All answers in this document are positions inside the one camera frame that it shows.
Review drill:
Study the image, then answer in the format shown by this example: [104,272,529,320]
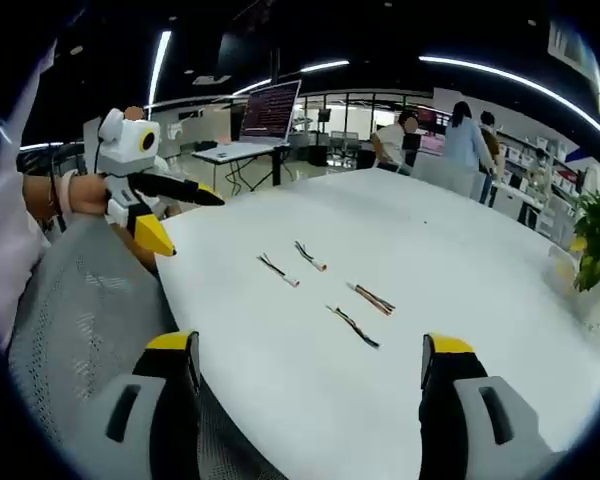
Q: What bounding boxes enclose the open laptop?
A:
[238,79,303,147]

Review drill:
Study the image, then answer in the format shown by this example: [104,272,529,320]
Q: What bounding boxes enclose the person's light clothing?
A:
[0,38,59,354]

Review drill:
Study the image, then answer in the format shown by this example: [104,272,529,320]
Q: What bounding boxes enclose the pink wrist band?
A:
[53,168,80,222]

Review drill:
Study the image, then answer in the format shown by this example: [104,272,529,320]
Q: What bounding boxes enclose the white storage shelves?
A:
[497,130,584,239]

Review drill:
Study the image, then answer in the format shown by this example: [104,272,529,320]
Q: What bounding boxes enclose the white folding table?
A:
[191,141,292,194]

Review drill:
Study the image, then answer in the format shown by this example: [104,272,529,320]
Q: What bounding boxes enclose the long ceiling light strip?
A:
[418,54,600,139]

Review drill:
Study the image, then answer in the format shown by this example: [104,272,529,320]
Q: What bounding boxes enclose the JST connector with black wires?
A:
[257,252,302,289]
[293,240,331,274]

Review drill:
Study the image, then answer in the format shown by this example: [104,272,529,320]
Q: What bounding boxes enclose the green potted plant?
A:
[572,191,600,307]

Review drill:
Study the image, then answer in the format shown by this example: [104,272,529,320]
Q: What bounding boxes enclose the JST socket with multicolour wires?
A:
[325,304,382,350]
[345,281,397,318]

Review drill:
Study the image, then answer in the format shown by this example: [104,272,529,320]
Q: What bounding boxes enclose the grey mesh office chair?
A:
[7,214,281,480]

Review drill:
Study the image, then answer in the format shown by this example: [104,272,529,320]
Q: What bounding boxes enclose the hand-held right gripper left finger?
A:
[72,329,202,480]

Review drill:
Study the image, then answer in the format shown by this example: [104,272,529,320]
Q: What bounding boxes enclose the short ceiling light strip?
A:
[299,60,351,74]

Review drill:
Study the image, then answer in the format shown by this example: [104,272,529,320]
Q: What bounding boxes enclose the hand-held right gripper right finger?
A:
[418,332,569,480]

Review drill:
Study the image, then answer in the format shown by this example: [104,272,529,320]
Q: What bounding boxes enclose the person's left hand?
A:
[72,174,112,217]

